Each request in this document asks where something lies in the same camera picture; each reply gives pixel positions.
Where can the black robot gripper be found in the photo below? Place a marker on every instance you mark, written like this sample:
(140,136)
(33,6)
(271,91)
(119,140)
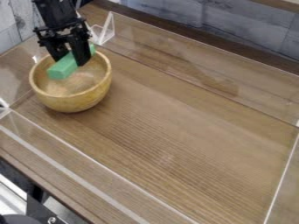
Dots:
(64,29)

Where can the black metal bracket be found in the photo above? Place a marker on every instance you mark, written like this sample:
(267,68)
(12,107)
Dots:
(37,211)

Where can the green rectangular block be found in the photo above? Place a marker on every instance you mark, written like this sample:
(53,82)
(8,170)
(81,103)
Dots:
(64,67)

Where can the wooden bowl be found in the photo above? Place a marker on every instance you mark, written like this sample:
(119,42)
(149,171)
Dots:
(77,92)

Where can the clear acrylic corner bracket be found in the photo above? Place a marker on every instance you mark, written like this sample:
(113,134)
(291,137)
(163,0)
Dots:
(103,33)

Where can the clear acrylic barrier wall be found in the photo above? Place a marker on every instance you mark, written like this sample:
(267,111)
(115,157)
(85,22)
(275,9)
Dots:
(191,144)

